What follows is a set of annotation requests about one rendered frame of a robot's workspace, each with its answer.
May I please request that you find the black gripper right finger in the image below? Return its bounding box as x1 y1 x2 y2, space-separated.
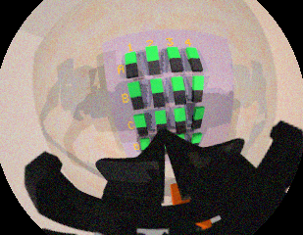
163 128 245 201

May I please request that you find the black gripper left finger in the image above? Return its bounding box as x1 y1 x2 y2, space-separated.
96 129 166 204

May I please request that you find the lilac switch panel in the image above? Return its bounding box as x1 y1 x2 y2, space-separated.
103 28 234 158

